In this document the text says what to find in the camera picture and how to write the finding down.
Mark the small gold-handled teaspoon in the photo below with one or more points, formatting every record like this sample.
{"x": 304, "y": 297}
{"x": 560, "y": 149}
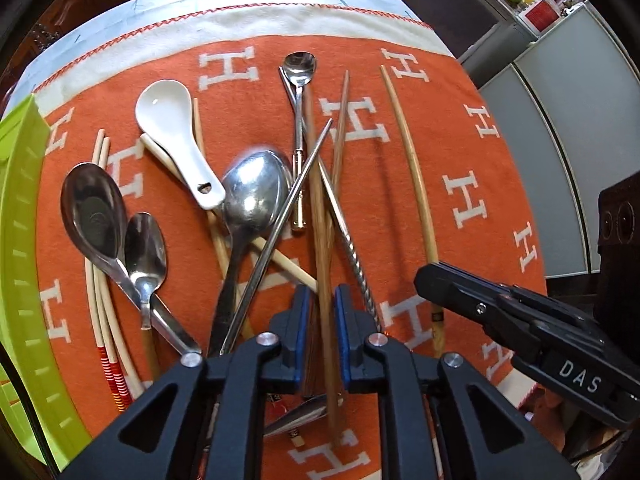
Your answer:
{"x": 299, "y": 68}

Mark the orange H-pattern blanket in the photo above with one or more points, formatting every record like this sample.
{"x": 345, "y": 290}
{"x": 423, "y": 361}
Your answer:
{"x": 227, "y": 59}

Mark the twisted steel chopstick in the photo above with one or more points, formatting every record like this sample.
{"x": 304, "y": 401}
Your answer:
{"x": 350, "y": 248}

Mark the large steel oval spoon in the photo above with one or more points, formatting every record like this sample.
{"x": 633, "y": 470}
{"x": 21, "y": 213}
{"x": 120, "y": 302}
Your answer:
{"x": 95, "y": 218}

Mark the white ceramic soup spoon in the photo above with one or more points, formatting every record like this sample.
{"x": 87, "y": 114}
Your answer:
{"x": 164, "y": 112}

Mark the red box on fridge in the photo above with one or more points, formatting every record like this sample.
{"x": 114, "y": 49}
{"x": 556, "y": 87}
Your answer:
{"x": 540, "y": 15}

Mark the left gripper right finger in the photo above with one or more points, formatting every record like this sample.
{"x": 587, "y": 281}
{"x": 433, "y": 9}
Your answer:
{"x": 374, "y": 363}

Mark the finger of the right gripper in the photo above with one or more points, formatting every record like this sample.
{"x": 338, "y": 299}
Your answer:
{"x": 462, "y": 292}

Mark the green plastic utensil tray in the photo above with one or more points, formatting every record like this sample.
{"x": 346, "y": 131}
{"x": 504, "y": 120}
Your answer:
{"x": 24, "y": 333}

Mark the person's right hand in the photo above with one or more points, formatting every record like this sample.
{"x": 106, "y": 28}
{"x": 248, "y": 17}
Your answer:
{"x": 547, "y": 410}

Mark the brown wooden chopstick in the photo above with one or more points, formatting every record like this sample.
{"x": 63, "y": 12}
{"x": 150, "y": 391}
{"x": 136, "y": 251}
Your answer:
{"x": 321, "y": 253}
{"x": 340, "y": 138}

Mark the plain steel chopstick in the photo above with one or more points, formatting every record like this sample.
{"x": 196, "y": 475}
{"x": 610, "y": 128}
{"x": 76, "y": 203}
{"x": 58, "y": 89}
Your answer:
{"x": 243, "y": 304}

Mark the grey refrigerator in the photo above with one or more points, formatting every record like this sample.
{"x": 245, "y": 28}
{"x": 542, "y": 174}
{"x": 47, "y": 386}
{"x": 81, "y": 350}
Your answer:
{"x": 567, "y": 104}

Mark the wooden-handled steel spoon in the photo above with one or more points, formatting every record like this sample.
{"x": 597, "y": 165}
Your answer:
{"x": 146, "y": 264}

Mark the large steel serving spoon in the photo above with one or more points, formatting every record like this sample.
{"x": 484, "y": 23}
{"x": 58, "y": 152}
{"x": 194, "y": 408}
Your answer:
{"x": 256, "y": 188}

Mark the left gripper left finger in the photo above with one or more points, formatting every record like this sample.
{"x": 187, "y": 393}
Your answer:
{"x": 270, "y": 363}

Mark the steel fork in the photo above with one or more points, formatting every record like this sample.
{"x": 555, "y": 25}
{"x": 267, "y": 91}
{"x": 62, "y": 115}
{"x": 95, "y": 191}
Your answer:
{"x": 308, "y": 411}

